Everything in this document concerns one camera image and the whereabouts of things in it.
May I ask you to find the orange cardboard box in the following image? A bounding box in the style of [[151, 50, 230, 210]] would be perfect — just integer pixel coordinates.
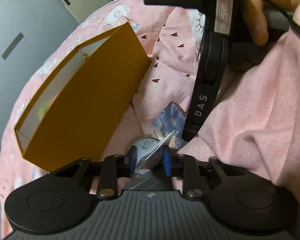
[[14, 23, 151, 172]]

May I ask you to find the pink printed bed quilt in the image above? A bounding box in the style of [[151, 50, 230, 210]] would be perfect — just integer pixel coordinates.
[[0, 0, 216, 238]]

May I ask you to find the pink sleeve clothing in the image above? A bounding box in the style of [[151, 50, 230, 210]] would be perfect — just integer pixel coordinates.
[[181, 30, 300, 239]]

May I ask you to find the wall switch panel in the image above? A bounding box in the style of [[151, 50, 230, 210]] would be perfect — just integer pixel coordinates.
[[1, 33, 24, 60]]

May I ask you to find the blue floral card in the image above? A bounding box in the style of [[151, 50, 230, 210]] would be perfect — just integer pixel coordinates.
[[152, 101, 186, 150]]

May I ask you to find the round silver tin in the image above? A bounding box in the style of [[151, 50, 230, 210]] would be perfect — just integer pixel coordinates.
[[131, 137, 162, 175]]

